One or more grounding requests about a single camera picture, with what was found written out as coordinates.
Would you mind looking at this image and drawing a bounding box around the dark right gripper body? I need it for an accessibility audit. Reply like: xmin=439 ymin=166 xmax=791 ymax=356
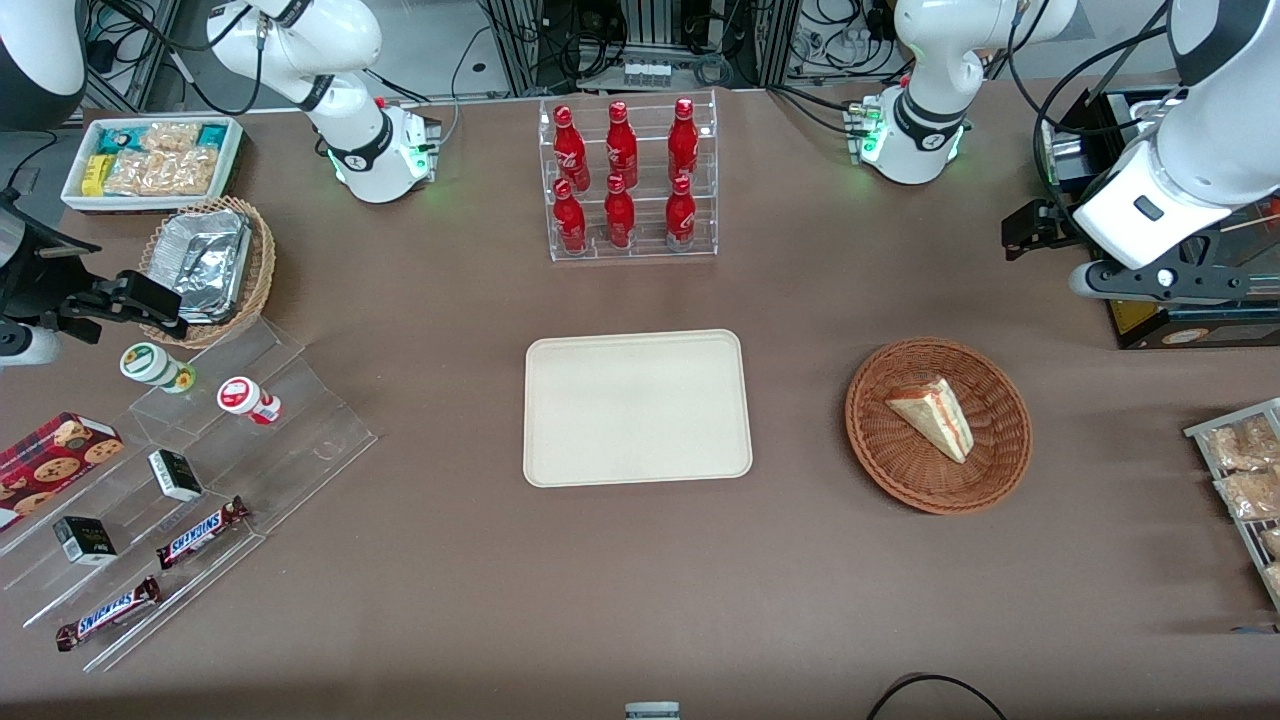
xmin=0 ymin=195 xmax=103 ymax=327

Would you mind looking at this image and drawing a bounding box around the triangular sandwich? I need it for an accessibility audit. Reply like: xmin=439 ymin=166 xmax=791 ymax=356
xmin=885 ymin=375 xmax=976 ymax=465

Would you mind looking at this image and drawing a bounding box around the aluminium foil tray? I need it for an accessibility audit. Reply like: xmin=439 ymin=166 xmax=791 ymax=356
xmin=154 ymin=210 xmax=252 ymax=325

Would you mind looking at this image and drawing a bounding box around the tan wicker basket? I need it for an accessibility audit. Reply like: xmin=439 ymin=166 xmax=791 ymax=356
xmin=138 ymin=196 xmax=277 ymax=350

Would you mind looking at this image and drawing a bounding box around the round brown wicker basket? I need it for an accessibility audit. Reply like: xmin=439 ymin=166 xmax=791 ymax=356
xmin=845 ymin=338 xmax=1033 ymax=516

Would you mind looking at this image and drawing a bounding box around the beige plastic tray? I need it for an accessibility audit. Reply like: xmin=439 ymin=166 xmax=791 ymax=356
xmin=523 ymin=329 xmax=754 ymax=489

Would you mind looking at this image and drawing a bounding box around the green lidded yogurt cup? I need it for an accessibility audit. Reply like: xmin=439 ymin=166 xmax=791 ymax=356
xmin=120 ymin=342 xmax=196 ymax=395

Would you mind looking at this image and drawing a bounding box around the white rectangular snack bin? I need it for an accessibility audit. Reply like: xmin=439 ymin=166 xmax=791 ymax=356
xmin=60 ymin=116 xmax=246 ymax=216

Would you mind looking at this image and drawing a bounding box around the black food warmer cabinet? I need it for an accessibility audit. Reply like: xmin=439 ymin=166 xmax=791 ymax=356
xmin=1038 ymin=86 xmax=1280 ymax=351

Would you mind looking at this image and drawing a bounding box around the clear rice cracker pack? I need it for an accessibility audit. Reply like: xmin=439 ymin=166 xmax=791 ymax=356
xmin=105 ymin=148 xmax=219 ymax=198

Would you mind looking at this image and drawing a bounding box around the red lidded yogurt cup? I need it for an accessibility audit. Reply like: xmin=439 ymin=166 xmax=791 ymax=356
xmin=217 ymin=376 xmax=283 ymax=427

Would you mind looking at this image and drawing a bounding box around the red cookie box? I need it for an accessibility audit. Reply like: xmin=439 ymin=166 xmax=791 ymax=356
xmin=0 ymin=412 xmax=126 ymax=532

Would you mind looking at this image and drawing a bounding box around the small black carton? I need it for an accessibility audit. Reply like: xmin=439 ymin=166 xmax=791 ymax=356
xmin=148 ymin=449 xmax=204 ymax=503
xmin=53 ymin=516 xmax=118 ymax=567

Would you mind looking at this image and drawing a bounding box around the clear acrylic stepped display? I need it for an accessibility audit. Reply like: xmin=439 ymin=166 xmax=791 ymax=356
xmin=0 ymin=318 xmax=379 ymax=673

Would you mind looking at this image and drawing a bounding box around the Snickers chocolate bar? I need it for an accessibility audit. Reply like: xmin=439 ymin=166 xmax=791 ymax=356
xmin=155 ymin=497 xmax=251 ymax=571
xmin=55 ymin=576 xmax=163 ymax=653

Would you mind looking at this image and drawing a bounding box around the clear fried snack pack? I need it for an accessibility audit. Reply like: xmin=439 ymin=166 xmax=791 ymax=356
xmin=1216 ymin=468 xmax=1280 ymax=522
xmin=1204 ymin=414 xmax=1280 ymax=473

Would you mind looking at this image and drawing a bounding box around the red cola bottle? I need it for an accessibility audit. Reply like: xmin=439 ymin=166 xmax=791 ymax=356
xmin=606 ymin=101 xmax=639 ymax=189
xmin=668 ymin=98 xmax=699 ymax=186
xmin=665 ymin=175 xmax=697 ymax=251
xmin=553 ymin=178 xmax=588 ymax=255
xmin=553 ymin=105 xmax=591 ymax=192
xmin=604 ymin=174 xmax=636 ymax=249

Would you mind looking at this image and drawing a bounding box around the clear acrylic bottle rack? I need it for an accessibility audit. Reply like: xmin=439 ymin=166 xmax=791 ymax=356
xmin=538 ymin=89 xmax=719 ymax=264

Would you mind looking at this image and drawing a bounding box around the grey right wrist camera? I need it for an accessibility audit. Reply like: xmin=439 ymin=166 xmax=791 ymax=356
xmin=0 ymin=320 xmax=63 ymax=367

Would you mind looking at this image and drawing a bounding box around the grey wire snack rack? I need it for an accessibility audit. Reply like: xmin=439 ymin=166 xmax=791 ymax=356
xmin=1184 ymin=398 xmax=1280 ymax=613

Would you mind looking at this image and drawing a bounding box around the black cable loop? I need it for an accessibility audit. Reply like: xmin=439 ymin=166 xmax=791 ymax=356
xmin=865 ymin=673 xmax=1008 ymax=720

